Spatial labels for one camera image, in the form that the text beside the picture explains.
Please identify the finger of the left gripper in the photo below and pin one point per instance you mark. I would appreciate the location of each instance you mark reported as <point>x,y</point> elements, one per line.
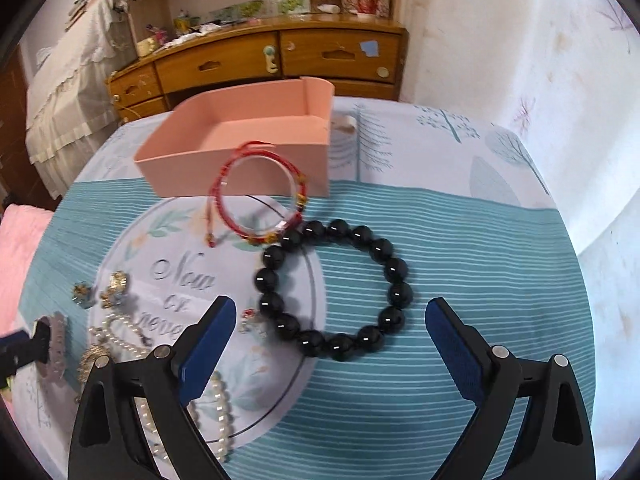
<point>20,349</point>

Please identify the white mug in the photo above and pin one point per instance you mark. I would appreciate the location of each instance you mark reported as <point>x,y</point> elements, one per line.
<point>147,46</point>

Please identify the gold flower earrings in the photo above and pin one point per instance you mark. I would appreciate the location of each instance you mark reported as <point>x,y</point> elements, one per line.
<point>116,290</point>

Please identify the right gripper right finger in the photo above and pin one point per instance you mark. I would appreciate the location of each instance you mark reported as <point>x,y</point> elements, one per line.
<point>554,440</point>

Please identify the blue flower brooch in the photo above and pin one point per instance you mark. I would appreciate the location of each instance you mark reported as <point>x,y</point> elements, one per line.
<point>82,295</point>

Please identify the white lace cover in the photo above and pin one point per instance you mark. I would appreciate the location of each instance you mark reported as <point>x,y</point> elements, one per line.
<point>69,110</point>

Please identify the white floral curtain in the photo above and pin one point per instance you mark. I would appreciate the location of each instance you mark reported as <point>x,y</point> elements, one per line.
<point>564,76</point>

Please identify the pink paper tray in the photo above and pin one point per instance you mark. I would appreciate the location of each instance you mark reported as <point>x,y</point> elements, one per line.
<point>184,155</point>

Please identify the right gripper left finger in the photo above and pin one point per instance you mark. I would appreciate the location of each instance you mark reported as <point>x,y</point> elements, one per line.
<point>108,440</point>

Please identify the wooden desk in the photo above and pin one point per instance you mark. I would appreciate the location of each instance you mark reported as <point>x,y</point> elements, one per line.
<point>362,58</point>

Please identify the pink quilt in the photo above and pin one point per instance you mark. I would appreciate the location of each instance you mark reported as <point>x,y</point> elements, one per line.
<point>22,228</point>

